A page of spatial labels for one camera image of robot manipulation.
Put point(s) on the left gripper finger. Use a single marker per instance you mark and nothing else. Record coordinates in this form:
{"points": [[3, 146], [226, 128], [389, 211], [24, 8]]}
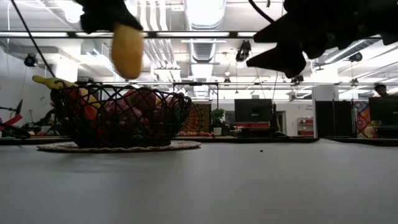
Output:
{"points": [[130, 18]]}

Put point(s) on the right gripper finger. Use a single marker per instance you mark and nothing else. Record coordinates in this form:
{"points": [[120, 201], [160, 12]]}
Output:
{"points": [[280, 32], [286, 60]]}

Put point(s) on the yellow orange oval fruit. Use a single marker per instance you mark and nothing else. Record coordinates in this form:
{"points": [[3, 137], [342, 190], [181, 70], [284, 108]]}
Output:
{"points": [[127, 53]]}

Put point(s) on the red bell pepper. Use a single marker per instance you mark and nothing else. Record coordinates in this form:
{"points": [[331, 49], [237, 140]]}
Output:
{"points": [[144, 101]]}

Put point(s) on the yellow banana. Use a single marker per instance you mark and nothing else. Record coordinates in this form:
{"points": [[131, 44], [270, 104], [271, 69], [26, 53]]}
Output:
{"points": [[49, 82]]}

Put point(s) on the pink grape bunch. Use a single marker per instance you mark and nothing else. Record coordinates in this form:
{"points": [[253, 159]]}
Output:
{"points": [[119, 112]]}

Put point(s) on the long red chili pepper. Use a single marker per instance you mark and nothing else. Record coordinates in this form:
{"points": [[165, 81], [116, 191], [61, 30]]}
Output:
{"points": [[90, 113]]}

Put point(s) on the black ceiling spotlight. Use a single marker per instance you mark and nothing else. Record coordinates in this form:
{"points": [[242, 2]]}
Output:
{"points": [[30, 59], [298, 80], [355, 57], [243, 51]]}

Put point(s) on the red shelf unit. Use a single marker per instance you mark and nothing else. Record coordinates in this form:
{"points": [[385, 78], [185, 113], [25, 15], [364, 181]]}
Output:
{"points": [[305, 126]]}

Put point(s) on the black partition panel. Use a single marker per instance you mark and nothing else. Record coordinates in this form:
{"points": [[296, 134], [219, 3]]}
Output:
{"points": [[332, 118]]}

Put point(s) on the person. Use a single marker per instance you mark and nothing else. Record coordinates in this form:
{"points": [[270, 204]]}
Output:
{"points": [[381, 90]]}

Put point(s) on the green plant in white pot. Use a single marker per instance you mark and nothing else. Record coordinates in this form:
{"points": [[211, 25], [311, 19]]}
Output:
{"points": [[217, 116]]}

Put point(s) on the multicoloured patterned tapestry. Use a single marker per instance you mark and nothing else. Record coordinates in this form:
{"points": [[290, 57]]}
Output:
{"points": [[363, 124]]}

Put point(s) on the orange patterned tapestry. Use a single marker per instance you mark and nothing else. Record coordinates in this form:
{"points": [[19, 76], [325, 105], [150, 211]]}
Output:
{"points": [[202, 116]]}

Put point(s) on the round woven placemat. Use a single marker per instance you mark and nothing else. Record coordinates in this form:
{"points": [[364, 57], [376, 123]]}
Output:
{"points": [[186, 145]]}

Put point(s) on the red black equipment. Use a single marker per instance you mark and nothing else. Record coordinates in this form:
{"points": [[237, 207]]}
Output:
{"points": [[14, 132]]}

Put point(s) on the black overhead frame bar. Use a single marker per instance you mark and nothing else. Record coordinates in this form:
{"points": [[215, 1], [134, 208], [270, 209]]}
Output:
{"points": [[174, 34]]}

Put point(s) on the silver ventilation duct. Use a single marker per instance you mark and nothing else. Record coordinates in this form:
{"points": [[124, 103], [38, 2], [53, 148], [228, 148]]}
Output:
{"points": [[203, 15]]}

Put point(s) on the black metal table frame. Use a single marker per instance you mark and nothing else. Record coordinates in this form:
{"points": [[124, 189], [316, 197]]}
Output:
{"points": [[264, 140]]}

